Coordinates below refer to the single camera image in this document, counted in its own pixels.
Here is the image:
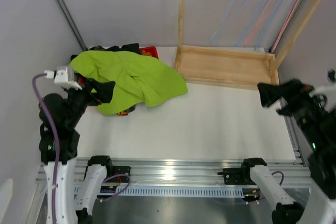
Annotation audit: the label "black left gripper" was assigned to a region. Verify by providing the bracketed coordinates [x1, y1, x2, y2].
[64, 76, 116, 126]

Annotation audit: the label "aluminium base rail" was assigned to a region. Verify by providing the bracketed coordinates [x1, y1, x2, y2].
[36, 157, 313, 189]

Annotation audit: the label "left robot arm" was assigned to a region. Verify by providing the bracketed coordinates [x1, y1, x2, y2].
[33, 79, 130, 223]

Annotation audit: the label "orange camouflage shorts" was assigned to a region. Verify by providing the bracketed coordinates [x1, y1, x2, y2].
[117, 107, 135, 116]

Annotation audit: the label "slotted cable duct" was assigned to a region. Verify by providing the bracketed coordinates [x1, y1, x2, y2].
[73, 187, 260, 198]

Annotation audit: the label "lime green shorts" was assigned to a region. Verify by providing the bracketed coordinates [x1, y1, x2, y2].
[70, 50, 188, 115]

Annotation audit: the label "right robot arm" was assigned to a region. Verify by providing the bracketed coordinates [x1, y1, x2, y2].
[218, 79, 335, 223]

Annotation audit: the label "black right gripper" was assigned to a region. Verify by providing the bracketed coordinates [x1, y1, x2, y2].
[257, 76, 331, 148]

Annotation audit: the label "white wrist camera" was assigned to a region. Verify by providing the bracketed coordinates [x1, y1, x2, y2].
[310, 69, 335, 100]
[44, 66, 82, 90]

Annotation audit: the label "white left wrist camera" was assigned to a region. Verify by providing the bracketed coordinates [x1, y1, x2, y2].
[44, 66, 82, 90]

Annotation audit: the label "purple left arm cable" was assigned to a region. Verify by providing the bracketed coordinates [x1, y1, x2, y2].
[31, 73, 132, 224]

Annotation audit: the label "black shorts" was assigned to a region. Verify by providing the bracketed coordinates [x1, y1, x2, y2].
[70, 43, 140, 64]

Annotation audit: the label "red plastic tray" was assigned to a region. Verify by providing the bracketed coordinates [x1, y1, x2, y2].
[77, 46, 160, 86]

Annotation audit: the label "pink hanger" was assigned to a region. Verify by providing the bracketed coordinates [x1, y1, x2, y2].
[270, 0, 301, 53]
[244, 0, 272, 48]

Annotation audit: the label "blue hanger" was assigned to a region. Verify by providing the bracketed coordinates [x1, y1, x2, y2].
[234, 0, 271, 47]
[255, 0, 283, 49]
[210, 0, 246, 45]

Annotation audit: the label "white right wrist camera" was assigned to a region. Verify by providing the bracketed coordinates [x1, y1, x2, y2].
[310, 69, 335, 100]

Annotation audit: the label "wooden clothes rack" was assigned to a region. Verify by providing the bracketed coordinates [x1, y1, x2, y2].
[174, 0, 322, 90]

